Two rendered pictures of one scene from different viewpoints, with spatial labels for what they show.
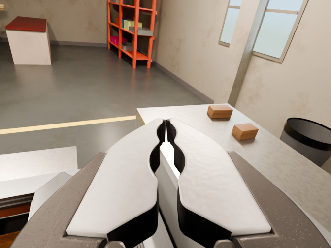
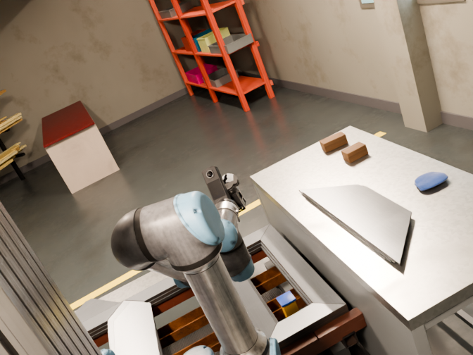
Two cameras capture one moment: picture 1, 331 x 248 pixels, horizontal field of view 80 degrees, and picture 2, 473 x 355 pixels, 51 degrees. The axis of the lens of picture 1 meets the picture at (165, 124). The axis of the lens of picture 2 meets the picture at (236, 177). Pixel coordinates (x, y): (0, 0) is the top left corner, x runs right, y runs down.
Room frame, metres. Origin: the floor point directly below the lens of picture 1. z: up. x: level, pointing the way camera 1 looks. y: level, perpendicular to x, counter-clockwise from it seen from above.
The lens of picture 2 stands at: (-1.26, -0.46, 2.06)
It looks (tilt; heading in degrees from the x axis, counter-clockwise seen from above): 23 degrees down; 17
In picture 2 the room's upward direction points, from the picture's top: 23 degrees counter-clockwise
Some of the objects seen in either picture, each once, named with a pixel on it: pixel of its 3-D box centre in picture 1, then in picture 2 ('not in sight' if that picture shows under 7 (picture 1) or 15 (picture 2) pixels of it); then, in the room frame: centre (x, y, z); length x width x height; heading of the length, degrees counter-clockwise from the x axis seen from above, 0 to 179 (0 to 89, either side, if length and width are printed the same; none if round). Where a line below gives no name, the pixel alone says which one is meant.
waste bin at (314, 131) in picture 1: (298, 153); not in sight; (1.89, -1.53, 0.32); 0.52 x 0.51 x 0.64; 29
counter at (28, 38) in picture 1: (32, 38); (77, 141); (5.37, 3.79, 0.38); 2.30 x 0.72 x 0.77; 31
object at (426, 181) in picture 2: not in sight; (429, 180); (0.43, -0.62, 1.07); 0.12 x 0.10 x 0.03; 119
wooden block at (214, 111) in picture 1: (219, 111); (333, 141); (1.00, -0.28, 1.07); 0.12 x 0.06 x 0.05; 110
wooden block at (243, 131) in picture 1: (244, 131); (354, 152); (0.82, -0.37, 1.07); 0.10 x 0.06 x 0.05; 117
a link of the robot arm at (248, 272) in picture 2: not in sight; (231, 260); (-0.19, -0.01, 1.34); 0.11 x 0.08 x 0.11; 95
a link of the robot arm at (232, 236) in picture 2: not in sight; (224, 231); (-0.19, -0.03, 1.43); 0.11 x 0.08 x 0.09; 5
